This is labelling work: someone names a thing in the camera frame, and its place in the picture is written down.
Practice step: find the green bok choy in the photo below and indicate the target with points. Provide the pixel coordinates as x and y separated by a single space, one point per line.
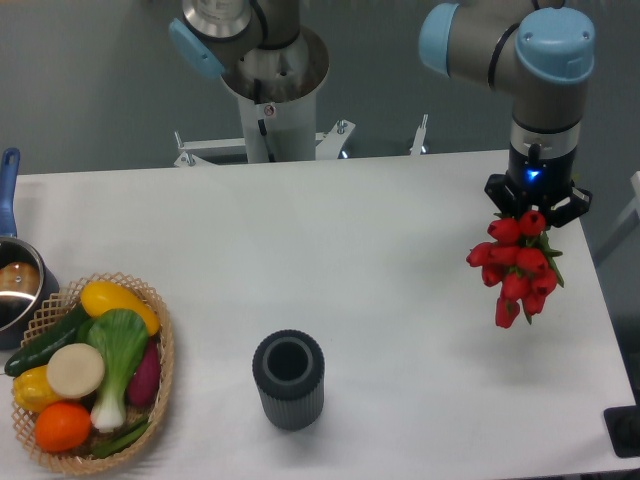
120 336

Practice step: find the purple sweet potato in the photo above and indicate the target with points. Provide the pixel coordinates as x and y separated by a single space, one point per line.
144 384

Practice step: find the green bean pod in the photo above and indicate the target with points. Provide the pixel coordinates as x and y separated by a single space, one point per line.
120 443

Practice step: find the dark grey ribbed vase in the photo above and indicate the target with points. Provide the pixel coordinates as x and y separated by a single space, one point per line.
288 368

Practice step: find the woven wicker basket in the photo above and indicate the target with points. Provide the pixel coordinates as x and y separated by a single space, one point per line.
81 461

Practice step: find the white metal frame at right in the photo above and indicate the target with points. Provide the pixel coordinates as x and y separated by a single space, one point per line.
622 226

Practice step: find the yellow squash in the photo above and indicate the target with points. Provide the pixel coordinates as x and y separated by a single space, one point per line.
99 297

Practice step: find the black device at table edge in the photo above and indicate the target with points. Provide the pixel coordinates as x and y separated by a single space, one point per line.
623 428

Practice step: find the beige round mushroom cap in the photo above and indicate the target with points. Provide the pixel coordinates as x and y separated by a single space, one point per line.
75 371

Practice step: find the orange fruit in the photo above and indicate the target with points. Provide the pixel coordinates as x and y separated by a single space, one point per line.
62 426

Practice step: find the yellow corn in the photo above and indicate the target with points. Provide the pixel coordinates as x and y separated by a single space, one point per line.
32 391

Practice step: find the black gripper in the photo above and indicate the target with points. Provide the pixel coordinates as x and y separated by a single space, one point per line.
540 167

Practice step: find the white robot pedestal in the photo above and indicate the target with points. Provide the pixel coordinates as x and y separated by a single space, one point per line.
276 92

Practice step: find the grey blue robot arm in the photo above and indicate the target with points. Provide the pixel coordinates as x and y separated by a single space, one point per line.
541 53

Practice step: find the red tulip bouquet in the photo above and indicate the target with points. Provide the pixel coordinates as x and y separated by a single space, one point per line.
520 261

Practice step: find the blue handled saucepan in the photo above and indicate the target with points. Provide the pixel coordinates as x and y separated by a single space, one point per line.
26 281

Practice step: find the green cucumber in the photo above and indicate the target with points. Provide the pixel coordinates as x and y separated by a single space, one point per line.
39 351

